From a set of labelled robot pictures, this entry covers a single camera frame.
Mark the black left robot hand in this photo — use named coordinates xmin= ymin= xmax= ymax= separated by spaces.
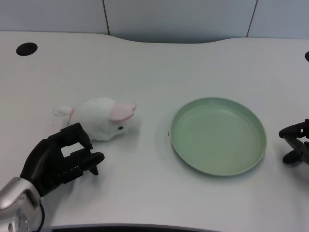
xmin=19 ymin=122 xmax=105 ymax=198

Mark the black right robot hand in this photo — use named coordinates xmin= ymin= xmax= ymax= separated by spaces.
xmin=278 ymin=118 xmax=309 ymax=166

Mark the white plush rabbit doll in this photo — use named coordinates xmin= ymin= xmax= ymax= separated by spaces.
xmin=53 ymin=97 xmax=137 ymax=142

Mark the green round plate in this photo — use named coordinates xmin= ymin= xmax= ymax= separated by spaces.
xmin=170 ymin=96 xmax=267 ymax=176

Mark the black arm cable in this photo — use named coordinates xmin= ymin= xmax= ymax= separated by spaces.
xmin=36 ymin=204 xmax=46 ymax=232

